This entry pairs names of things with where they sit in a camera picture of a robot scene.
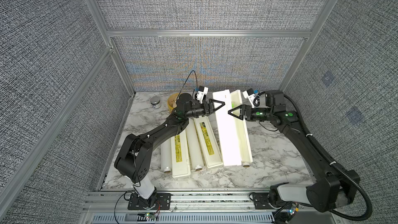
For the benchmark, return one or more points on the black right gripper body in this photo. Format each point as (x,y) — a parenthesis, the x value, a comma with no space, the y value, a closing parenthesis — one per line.
(258,115)

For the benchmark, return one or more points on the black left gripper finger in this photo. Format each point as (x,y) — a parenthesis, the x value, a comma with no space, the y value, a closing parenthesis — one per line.
(214,113)
(216,104)

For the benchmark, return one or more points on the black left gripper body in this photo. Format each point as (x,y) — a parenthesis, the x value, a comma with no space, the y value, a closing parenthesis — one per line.
(198,111)

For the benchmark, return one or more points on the white wrap dispenser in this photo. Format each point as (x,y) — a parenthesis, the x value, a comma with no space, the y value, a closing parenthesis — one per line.
(210,149)
(180,156)
(233,134)

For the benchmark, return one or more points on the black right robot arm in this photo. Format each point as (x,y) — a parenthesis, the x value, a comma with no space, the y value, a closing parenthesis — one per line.
(334,185)

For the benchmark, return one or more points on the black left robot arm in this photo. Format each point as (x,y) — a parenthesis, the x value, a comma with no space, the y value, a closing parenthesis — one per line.
(134,157)

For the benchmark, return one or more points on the yellow bowl with eggs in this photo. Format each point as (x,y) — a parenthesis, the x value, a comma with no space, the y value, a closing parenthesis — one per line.
(172,102)

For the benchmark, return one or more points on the small silver lidded jar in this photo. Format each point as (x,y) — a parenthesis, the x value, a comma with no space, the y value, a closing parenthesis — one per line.
(155,102)

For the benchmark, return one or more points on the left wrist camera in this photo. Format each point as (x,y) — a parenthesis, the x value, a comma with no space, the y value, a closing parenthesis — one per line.
(200,94)

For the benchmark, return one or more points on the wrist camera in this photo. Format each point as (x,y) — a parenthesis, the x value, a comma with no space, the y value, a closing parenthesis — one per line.
(200,94)
(252,96)

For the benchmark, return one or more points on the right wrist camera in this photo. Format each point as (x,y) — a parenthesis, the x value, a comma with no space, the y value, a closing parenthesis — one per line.
(252,96)

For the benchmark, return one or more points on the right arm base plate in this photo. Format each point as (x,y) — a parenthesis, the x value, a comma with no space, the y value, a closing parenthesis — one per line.
(262,199)

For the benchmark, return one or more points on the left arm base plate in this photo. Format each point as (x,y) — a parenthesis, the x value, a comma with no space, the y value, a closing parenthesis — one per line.
(155,202)

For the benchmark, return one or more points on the aluminium front rail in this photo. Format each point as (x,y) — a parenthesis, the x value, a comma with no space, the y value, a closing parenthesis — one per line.
(197,206)

